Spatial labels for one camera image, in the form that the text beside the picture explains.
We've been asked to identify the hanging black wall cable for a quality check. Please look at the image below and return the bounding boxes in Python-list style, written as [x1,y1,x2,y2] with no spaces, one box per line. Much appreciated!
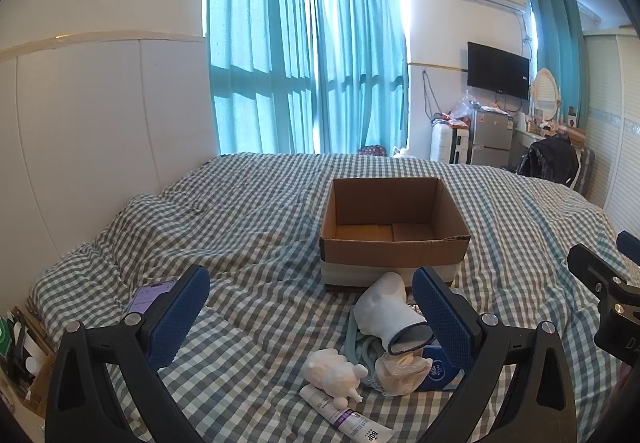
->
[422,70,436,124]

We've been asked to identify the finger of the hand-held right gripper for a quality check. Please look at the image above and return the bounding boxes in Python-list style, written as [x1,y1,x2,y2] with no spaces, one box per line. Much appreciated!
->
[567,243,630,305]
[616,230,640,266]

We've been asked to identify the black wall television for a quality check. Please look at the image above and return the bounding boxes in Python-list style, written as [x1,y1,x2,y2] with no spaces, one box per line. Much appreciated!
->
[467,42,531,100]

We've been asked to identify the oval white mirror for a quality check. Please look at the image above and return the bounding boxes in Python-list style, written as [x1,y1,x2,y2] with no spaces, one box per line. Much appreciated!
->
[530,68,562,121]

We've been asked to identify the wide teal curtain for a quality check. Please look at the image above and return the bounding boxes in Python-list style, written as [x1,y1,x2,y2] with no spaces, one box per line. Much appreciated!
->
[206,0,318,156]

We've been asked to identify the black jacket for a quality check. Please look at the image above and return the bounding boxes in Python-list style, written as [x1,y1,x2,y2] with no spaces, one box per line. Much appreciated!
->
[517,134,581,186]

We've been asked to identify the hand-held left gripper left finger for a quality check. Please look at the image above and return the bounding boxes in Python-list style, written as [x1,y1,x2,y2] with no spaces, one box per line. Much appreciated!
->
[45,264,212,443]

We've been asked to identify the purple smartphone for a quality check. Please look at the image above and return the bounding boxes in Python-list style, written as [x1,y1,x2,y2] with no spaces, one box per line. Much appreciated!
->
[123,279,178,319]

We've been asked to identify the small grey fridge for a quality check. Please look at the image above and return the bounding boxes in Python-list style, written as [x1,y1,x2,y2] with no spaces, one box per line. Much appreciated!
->
[470,108,515,168]

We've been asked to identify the teal curtain beside wardrobe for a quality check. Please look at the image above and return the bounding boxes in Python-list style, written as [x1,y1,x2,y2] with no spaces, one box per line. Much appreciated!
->
[524,0,586,129]

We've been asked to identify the beige cloth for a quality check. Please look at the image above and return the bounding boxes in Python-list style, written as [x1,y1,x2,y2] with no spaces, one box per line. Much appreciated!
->
[375,354,433,396]

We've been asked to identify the small blue box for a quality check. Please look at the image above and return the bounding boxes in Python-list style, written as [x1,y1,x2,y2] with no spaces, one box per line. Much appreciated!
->
[415,344,468,392]

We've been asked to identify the clear plastic bag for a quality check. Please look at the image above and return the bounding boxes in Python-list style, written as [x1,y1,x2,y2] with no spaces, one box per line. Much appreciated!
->
[450,93,481,119]

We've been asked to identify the narrow teal curtain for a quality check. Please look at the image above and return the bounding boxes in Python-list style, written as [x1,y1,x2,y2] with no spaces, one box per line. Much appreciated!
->
[307,0,411,155]

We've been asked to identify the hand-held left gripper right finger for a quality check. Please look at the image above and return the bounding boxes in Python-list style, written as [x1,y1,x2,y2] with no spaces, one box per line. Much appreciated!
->
[411,266,596,443]

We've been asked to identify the checked bed blanket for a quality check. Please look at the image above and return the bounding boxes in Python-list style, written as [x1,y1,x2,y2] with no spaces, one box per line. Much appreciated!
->
[25,152,640,443]

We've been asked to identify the white sock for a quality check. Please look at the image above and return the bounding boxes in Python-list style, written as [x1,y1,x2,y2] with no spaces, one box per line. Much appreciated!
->
[353,272,435,356]

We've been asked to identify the white padded headboard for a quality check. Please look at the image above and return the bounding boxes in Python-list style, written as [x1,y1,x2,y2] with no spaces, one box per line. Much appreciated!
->
[0,36,221,284]

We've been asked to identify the white plush toy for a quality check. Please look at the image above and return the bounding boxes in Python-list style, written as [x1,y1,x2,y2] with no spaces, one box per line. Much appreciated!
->
[303,348,368,408]

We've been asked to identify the white wardrobe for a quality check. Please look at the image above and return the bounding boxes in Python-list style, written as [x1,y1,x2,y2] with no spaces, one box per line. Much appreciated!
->
[582,26,640,224]

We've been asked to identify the cardboard box of clutter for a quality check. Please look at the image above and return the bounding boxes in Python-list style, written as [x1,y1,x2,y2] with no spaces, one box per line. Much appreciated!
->
[0,305,56,416]

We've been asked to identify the pale green cable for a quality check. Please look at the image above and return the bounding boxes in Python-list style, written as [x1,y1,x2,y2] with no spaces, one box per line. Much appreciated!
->
[341,318,386,389]

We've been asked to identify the white suitcase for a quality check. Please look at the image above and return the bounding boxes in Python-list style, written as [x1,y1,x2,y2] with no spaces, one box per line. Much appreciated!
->
[430,123,473,165]

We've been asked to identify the white cream tube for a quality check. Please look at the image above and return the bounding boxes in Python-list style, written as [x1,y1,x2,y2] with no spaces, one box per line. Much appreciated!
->
[299,384,396,443]

